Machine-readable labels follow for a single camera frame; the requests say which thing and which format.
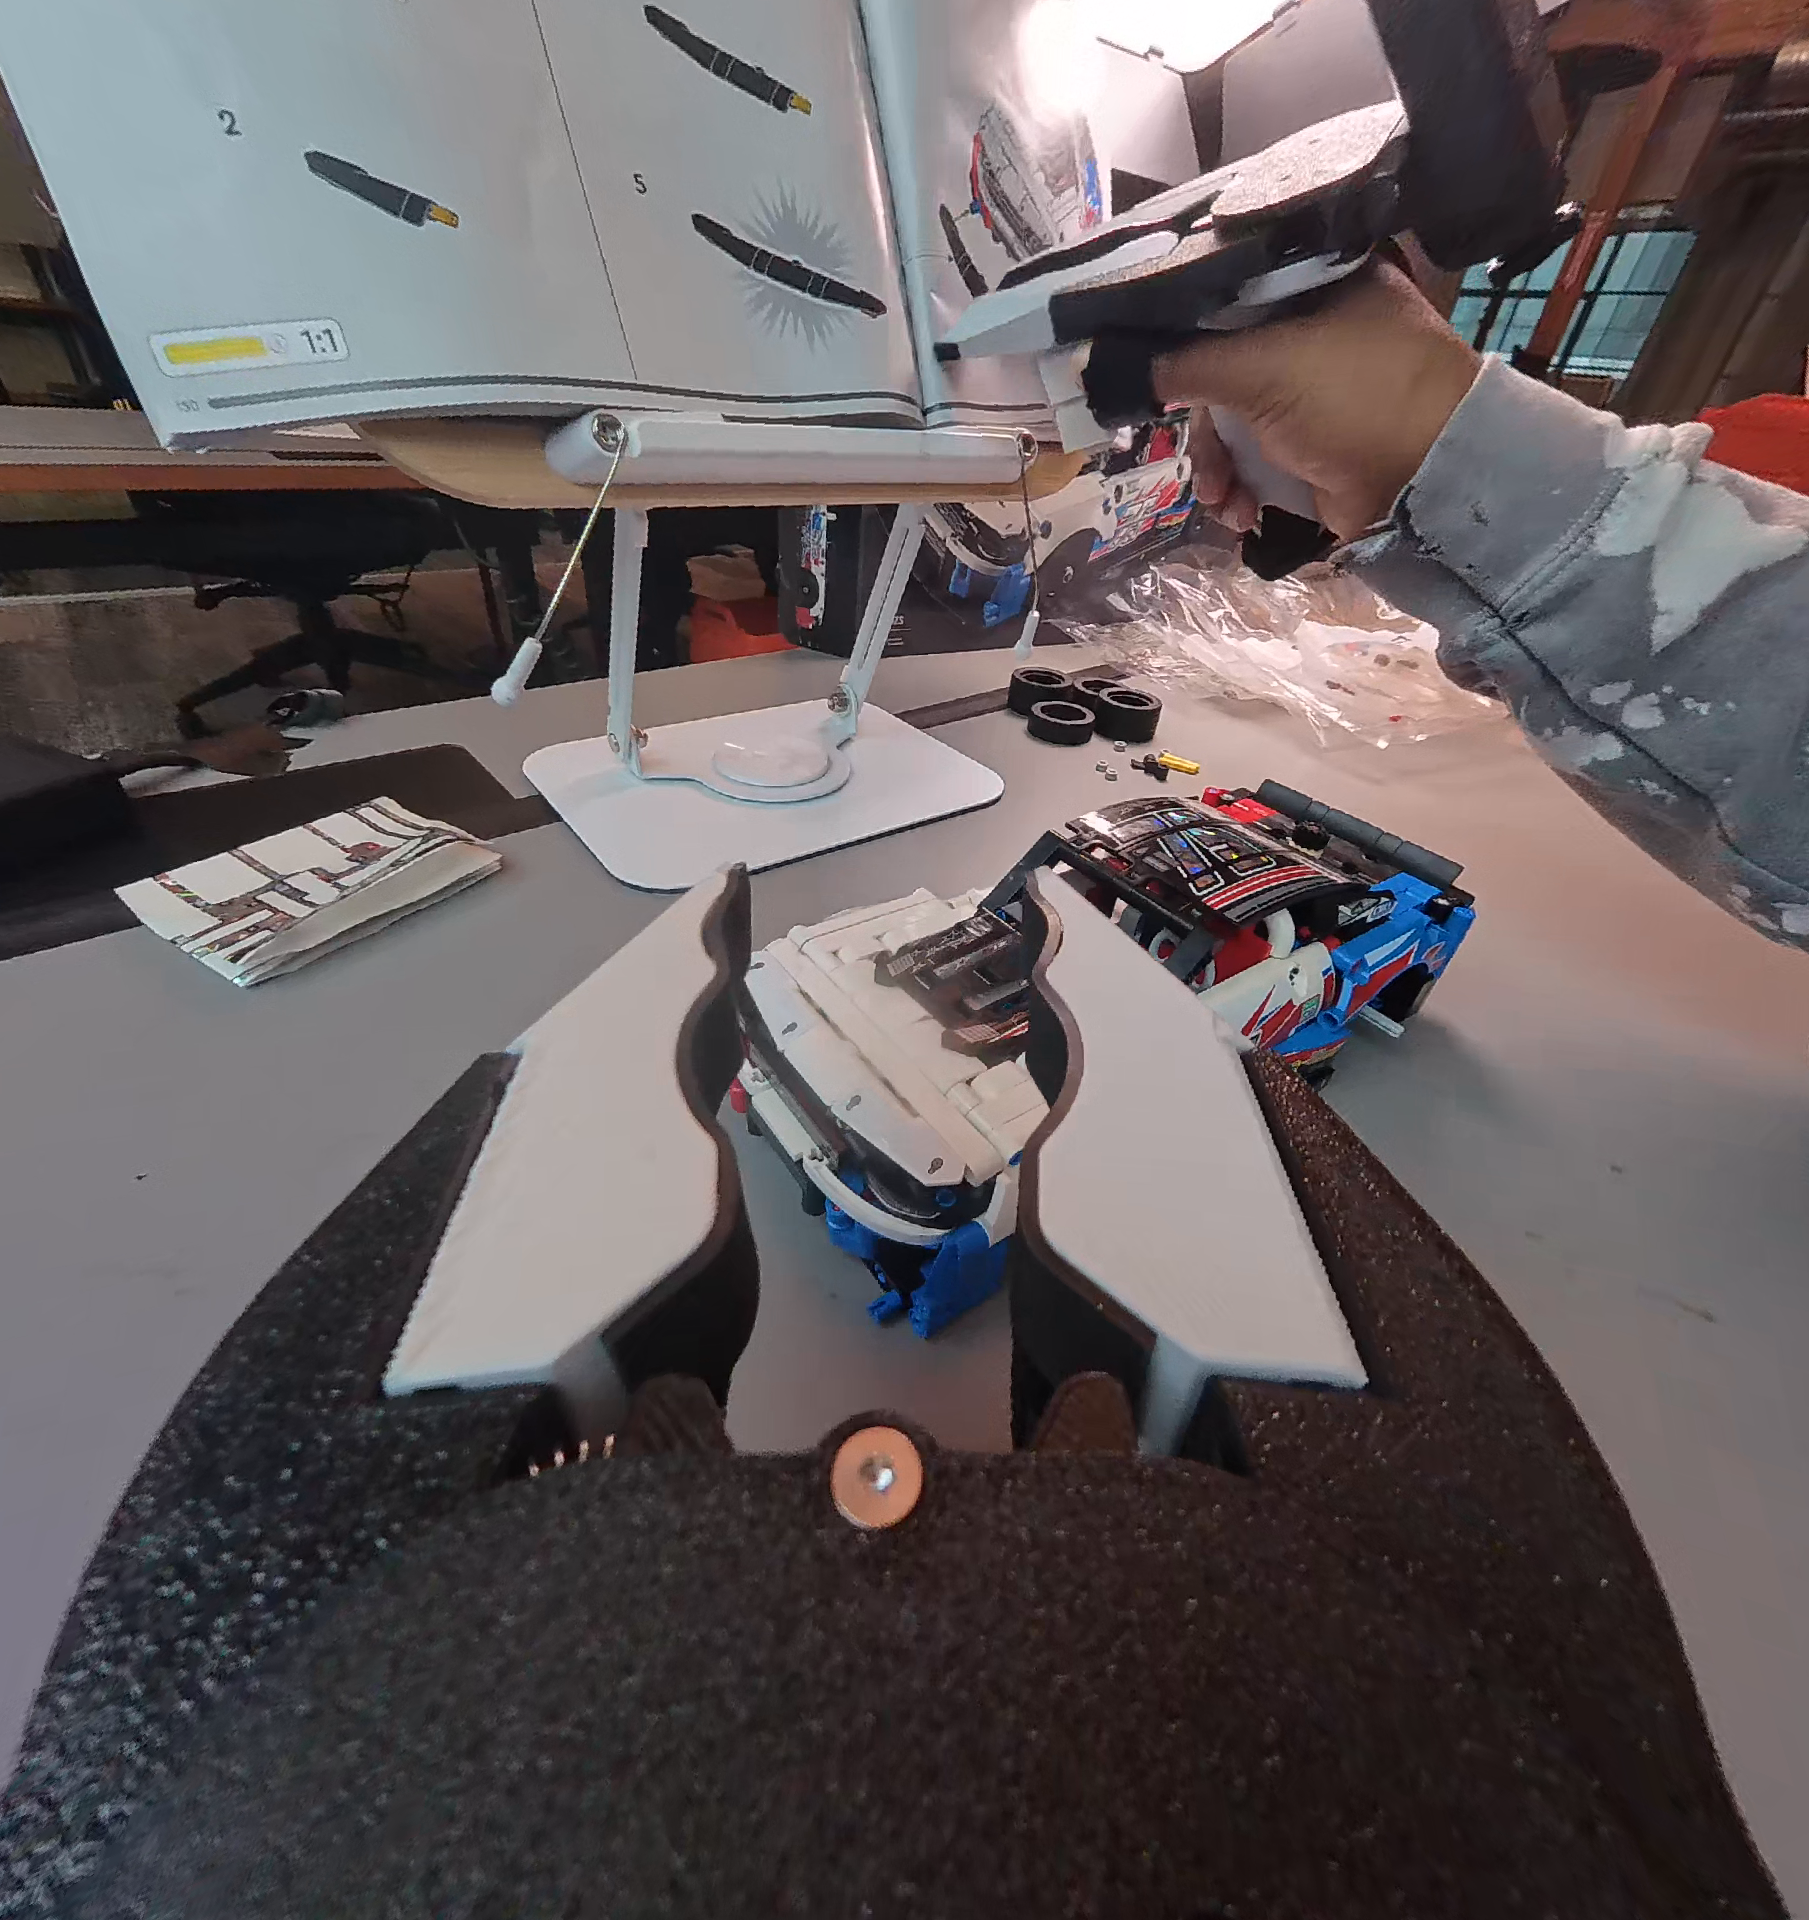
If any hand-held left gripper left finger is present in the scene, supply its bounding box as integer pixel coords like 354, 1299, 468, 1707
382, 864, 763, 1441

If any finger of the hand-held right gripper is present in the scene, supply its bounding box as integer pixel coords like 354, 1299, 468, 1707
979, 184, 1232, 296
935, 281, 1140, 452

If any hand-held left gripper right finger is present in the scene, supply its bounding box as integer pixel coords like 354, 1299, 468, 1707
1010, 867, 1369, 1458

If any toy car instruction booklet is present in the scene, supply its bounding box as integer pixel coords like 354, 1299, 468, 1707
0, 0, 1131, 452

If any person's right forearm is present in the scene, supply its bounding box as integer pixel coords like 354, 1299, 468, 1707
1330, 352, 1809, 992

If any grey desk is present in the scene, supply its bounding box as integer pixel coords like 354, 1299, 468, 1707
0, 638, 1809, 1920

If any black desk mat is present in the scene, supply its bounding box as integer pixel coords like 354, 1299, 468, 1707
0, 741, 561, 976

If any person's right hand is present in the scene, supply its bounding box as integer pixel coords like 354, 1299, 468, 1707
1151, 262, 1491, 542

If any studio light panel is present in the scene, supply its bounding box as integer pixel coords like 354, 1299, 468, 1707
1022, 0, 1409, 212

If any black toy car set box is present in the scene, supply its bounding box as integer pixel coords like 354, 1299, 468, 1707
774, 420, 1208, 657

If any dark framed window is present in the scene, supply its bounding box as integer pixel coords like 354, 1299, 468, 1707
1450, 226, 1700, 384

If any folded sticker sheet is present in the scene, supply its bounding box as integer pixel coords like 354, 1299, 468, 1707
113, 798, 504, 989

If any orange object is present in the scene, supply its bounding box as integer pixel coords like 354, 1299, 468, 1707
687, 552, 792, 663

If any clear plastic bag pile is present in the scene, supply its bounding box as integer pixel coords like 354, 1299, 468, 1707
1060, 563, 1506, 753

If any white book stand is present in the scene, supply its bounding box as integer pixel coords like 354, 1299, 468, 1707
357, 406, 1085, 897

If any orange container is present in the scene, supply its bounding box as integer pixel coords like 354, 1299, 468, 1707
1697, 392, 1809, 493

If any black office chair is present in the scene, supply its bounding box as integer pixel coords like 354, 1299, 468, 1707
174, 496, 448, 738

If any black box-shaped device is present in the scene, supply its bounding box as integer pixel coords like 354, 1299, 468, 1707
0, 741, 133, 902

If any background wooden table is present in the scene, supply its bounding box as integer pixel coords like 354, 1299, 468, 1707
0, 397, 397, 496

